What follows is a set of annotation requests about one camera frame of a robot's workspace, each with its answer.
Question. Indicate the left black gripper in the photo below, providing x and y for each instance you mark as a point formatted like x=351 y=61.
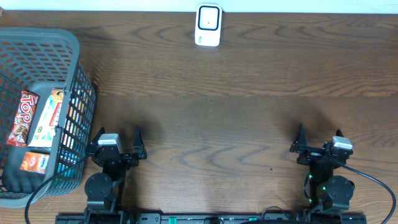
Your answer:
x=138 y=148

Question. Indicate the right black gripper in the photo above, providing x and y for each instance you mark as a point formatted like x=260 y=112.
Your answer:
x=301 y=145

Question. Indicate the large yellow white snack bag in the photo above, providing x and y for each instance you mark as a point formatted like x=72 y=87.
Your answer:
x=45 y=130

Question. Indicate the grey plastic shopping basket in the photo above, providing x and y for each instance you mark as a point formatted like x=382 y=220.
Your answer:
x=37 y=60

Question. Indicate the small orange snack pack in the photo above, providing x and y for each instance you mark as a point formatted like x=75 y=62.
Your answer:
x=35 y=162

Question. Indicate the red Top snack bar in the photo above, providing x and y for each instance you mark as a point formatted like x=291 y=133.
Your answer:
x=23 y=119

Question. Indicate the teal mouthwash bottle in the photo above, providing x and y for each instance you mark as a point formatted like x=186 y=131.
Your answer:
x=76 y=132

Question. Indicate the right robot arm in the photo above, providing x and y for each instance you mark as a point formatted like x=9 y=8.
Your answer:
x=328 y=194

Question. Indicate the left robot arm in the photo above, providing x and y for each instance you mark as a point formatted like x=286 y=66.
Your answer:
x=104 y=190

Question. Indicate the white barcode scanner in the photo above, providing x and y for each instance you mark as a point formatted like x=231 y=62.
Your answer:
x=208 y=25

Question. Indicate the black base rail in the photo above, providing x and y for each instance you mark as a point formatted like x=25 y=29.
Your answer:
x=156 y=218

